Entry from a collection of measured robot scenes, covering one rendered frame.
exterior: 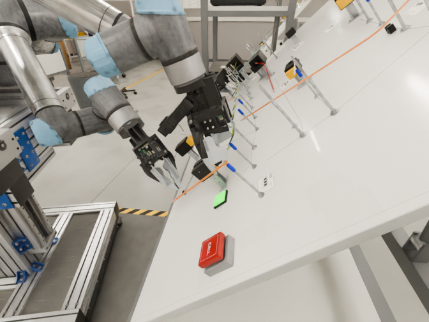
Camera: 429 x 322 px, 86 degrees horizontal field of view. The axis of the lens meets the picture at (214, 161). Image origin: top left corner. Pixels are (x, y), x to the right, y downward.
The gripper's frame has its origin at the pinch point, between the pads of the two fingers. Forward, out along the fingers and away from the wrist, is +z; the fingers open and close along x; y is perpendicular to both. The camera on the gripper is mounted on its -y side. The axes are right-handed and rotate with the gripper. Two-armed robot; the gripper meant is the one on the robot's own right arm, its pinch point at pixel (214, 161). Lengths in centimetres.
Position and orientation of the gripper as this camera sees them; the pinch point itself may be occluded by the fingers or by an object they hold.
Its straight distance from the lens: 57.0
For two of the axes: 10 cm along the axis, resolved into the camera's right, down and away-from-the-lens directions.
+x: 1.5, -5.8, 8.0
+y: 9.3, -2.1, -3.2
